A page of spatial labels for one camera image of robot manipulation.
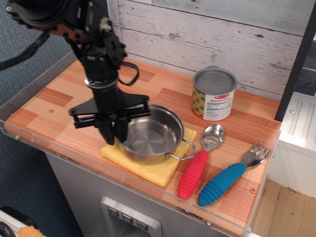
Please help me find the clear acrylic table guard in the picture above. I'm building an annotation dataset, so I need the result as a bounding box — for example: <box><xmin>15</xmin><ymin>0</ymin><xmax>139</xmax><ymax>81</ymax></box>
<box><xmin>0</xmin><ymin>58</ymin><xmax>280</xmax><ymax>237</ymax></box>

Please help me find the white cabinet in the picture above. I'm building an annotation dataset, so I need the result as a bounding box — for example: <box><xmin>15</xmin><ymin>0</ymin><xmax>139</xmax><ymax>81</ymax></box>
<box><xmin>267</xmin><ymin>92</ymin><xmax>316</xmax><ymax>198</ymax></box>

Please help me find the toy food can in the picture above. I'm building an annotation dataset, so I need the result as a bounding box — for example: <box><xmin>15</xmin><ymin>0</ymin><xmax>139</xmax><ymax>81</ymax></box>
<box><xmin>192</xmin><ymin>66</ymin><xmax>237</xmax><ymax>121</ymax></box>

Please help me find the black right frame post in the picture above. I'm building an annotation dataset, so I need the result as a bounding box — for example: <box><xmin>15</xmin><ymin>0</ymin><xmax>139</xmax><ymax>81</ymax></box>
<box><xmin>275</xmin><ymin>3</ymin><xmax>316</xmax><ymax>122</ymax></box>

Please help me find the grey ice dispenser panel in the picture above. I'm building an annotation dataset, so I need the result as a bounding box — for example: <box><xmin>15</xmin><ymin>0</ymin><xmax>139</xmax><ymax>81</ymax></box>
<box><xmin>101</xmin><ymin>196</ymin><xmax>162</xmax><ymax>237</ymax></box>

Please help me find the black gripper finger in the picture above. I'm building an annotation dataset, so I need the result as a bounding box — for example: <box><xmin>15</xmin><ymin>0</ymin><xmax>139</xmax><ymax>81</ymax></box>
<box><xmin>97</xmin><ymin>120</ymin><xmax>115</xmax><ymax>145</ymax></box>
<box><xmin>114</xmin><ymin>118</ymin><xmax>128</xmax><ymax>143</ymax></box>

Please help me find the orange object bottom corner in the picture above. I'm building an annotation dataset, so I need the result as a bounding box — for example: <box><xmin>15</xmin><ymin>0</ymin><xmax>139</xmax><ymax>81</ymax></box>
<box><xmin>18</xmin><ymin>226</ymin><xmax>43</xmax><ymax>237</ymax></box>

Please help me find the yellow folded rag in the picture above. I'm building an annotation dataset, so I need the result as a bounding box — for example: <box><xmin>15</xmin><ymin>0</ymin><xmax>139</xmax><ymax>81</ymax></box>
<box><xmin>100</xmin><ymin>127</ymin><xmax>198</xmax><ymax>188</ymax></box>

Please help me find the red handled metal spoon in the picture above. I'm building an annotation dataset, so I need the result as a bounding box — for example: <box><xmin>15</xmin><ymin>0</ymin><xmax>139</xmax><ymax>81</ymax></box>
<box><xmin>177</xmin><ymin>124</ymin><xmax>225</xmax><ymax>199</ymax></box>

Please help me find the silver steel pot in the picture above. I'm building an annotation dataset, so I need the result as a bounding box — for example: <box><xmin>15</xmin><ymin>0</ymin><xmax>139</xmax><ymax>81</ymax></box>
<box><xmin>118</xmin><ymin>104</ymin><xmax>196</xmax><ymax>164</ymax></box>

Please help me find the blue handled metal fork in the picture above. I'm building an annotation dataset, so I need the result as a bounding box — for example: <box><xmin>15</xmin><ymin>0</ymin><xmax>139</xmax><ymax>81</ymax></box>
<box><xmin>197</xmin><ymin>142</ymin><xmax>272</xmax><ymax>207</ymax></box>

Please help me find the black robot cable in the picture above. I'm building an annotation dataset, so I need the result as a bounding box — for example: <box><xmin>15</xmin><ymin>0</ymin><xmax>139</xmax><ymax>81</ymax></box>
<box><xmin>0</xmin><ymin>32</ymin><xmax>140</xmax><ymax>86</ymax></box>

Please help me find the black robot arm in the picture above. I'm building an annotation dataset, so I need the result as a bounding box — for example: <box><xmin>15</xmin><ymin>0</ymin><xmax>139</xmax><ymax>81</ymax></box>
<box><xmin>0</xmin><ymin>0</ymin><xmax>150</xmax><ymax>145</ymax></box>

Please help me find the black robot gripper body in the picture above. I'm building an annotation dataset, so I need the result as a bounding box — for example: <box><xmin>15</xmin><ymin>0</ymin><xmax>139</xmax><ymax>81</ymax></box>
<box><xmin>69</xmin><ymin>81</ymin><xmax>151</xmax><ymax>129</ymax></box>

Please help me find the silver toy fridge cabinet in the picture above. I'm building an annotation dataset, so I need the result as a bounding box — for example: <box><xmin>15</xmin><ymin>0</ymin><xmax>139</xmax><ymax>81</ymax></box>
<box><xmin>46</xmin><ymin>154</ymin><xmax>251</xmax><ymax>237</ymax></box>

